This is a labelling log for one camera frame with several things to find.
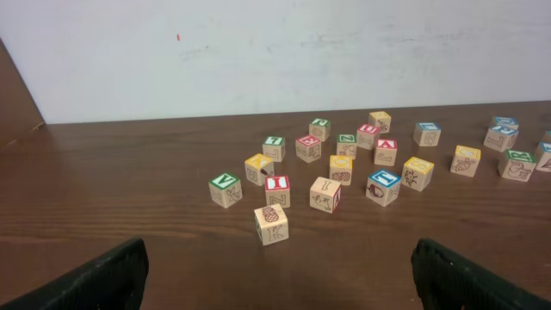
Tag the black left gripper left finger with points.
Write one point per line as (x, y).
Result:
(115, 280)

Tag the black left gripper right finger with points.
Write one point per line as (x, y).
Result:
(446, 280)

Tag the red A wooden block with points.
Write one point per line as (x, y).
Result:
(385, 152)

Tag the red I wooden block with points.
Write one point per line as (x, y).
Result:
(277, 191)

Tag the blue T wooden block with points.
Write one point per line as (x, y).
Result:
(383, 187)

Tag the yellow ladybug wooden block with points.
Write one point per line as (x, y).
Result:
(417, 173)

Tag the yellow Q wooden block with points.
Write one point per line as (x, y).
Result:
(465, 161)

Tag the green R wooden block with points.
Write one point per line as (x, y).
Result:
(517, 165)

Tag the green V wooden block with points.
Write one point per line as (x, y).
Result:
(225, 189)

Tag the plain wooden block red side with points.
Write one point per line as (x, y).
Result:
(325, 195)

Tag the blue L wooden block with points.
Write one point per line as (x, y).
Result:
(427, 134)

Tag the yellow O wooden block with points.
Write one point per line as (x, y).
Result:
(341, 169)

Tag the blue P wooden block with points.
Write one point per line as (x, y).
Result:
(500, 137)

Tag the blue 1 wooden block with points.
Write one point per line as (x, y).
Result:
(543, 157)

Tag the plain K pineapple wooden block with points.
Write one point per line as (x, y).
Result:
(271, 224)

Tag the red U wooden block left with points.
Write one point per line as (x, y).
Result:
(367, 135)

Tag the green Z wooden block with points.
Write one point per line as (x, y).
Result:
(346, 145)

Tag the blue D wooden block left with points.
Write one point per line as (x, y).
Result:
(505, 121)

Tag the yellow S wooden block top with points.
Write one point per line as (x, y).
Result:
(380, 119)

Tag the yellow wooden block left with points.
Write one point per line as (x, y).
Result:
(258, 168)

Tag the red E wooden block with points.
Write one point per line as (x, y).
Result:
(308, 148)

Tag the green J wooden block top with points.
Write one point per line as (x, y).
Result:
(320, 129)

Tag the green 7 wooden block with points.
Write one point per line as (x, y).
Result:
(274, 147)

